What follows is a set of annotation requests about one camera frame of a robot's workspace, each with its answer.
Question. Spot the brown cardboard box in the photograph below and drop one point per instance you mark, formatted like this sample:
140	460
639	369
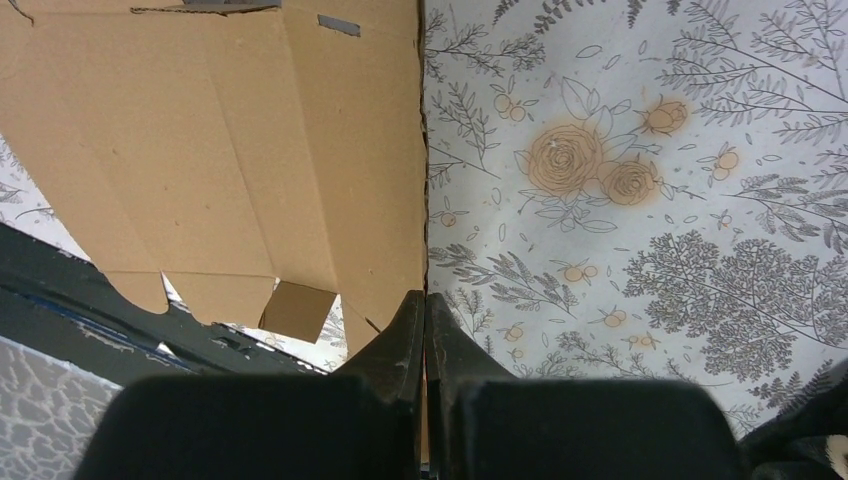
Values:
265	158

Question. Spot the floral patterned table mat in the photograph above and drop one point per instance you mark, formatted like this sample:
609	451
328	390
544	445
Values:
630	189

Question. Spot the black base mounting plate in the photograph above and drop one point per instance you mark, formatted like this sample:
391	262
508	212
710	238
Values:
62	306

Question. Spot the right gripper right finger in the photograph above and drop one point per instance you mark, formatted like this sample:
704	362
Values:
491	424

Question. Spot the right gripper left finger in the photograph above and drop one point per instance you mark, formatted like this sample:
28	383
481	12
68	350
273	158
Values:
361	421

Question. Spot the black floral blanket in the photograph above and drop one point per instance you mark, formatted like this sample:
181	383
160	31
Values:
807	439

